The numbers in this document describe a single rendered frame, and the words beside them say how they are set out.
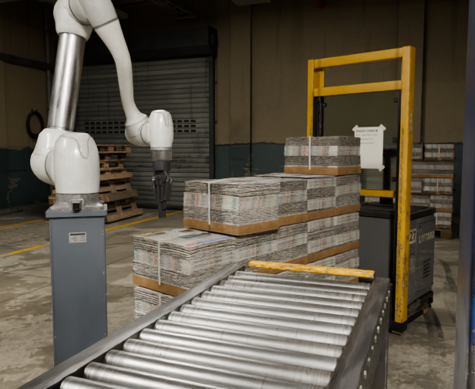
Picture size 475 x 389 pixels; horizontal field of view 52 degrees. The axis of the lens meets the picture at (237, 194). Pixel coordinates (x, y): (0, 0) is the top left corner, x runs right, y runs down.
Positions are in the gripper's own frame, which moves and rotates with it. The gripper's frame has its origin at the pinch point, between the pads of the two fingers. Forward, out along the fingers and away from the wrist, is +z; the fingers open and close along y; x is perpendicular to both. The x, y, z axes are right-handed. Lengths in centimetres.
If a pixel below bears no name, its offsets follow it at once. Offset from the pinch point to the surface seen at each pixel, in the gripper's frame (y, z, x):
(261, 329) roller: -91, 17, 47
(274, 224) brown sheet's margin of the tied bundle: -22, 10, -49
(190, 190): 10.9, -5.8, -27.2
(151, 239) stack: 5.3, 13.5, 1.7
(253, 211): -21.1, 2.8, -35.5
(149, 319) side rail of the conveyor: -68, 16, 62
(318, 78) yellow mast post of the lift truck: 32, -77, -175
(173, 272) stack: -9.0, 25.3, 2.2
